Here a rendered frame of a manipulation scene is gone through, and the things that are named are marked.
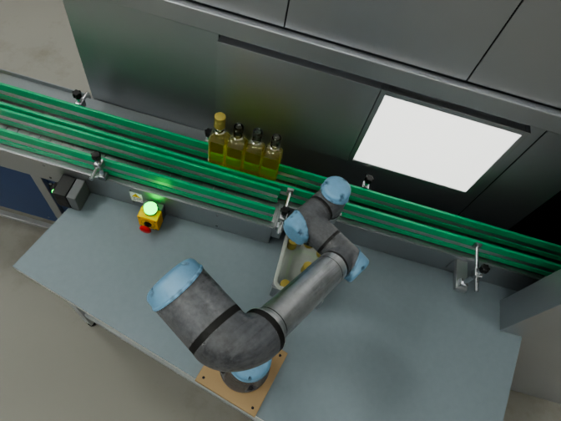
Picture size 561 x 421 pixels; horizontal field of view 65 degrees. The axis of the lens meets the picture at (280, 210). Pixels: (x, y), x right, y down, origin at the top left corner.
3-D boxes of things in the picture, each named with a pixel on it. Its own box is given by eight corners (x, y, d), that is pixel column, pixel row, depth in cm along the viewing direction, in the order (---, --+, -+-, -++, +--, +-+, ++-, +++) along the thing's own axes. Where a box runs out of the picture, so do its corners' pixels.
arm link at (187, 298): (219, 359, 125) (188, 356, 73) (184, 320, 128) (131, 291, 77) (250, 328, 128) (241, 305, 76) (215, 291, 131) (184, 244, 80)
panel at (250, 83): (467, 189, 153) (530, 125, 124) (467, 195, 151) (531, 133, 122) (217, 115, 152) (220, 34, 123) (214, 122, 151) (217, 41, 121)
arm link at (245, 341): (250, 388, 70) (381, 251, 105) (204, 337, 73) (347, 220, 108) (226, 412, 78) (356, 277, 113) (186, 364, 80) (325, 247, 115)
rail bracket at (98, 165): (111, 176, 146) (103, 152, 135) (102, 195, 143) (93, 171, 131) (99, 173, 146) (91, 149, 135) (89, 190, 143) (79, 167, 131)
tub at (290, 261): (331, 251, 159) (336, 240, 151) (318, 309, 148) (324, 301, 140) (284, 237, 159) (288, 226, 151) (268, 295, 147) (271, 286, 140)
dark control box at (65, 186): (91, 193, 156) (85, 180, 149) (80, 211, 152) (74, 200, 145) (68, 186, 156) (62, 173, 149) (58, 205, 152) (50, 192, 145)
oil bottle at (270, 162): (275, 180, 155) (285, 142, 136) (271, 193, 152) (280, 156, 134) (260, 175, 155) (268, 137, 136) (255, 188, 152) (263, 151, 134)
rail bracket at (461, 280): (458, 266, 160) (493, 239, 141) (457, 309, 152) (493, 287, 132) (446, 261, 160) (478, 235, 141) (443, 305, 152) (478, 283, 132)
